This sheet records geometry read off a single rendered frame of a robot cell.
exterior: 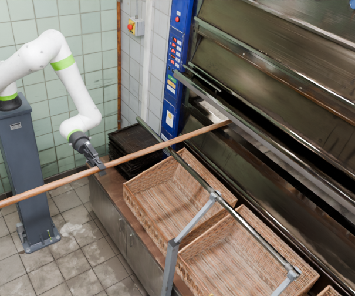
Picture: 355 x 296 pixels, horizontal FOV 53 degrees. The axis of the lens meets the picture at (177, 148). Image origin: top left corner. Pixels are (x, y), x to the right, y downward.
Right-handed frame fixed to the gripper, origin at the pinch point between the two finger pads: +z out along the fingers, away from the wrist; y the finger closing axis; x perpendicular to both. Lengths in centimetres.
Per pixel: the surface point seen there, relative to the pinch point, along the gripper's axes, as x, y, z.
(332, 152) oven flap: -73, -29, 68
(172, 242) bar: -16.6, 24.2, 40.2
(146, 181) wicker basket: -45, 53, -24
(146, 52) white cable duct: -75, -12, -78
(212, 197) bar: -37, 3, 41
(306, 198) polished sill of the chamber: -75, 2, 66
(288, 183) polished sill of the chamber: -75, 2, 55
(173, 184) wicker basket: -64, 61, -18
